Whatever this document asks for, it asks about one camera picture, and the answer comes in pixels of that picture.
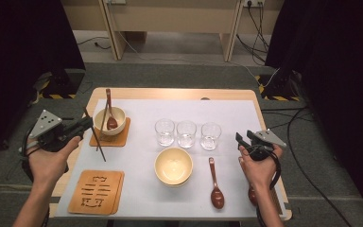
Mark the wooden cutout trivet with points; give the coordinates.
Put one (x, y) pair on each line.
(122, 189)
(123, 141)
(113, 179)

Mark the person's left hand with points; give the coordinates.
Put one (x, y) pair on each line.
(48, 167)

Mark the white wall outlet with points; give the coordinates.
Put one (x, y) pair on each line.
(253, 2)

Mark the clear drinking glass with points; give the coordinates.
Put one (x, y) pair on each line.
(186, 134)
(210, 136)
(164, 132)

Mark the person's right hand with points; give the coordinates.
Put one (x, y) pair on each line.
(263, 173)

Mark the black stand base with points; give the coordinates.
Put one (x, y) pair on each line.
(280, 86)
(66, 82)

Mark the white table sheet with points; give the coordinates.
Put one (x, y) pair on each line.
(239, 113)

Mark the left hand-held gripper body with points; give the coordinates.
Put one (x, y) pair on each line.
(52, 134)

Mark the beige desk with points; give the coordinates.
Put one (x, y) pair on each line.
(170, 19)

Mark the black curtain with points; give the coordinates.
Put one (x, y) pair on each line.
(343, 63)
(19, 47)

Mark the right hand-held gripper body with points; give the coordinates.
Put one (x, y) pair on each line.
(263, 148)

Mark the brown wooden spoon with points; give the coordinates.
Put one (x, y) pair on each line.
(252, 197)
(217, 198)
(112, 123)

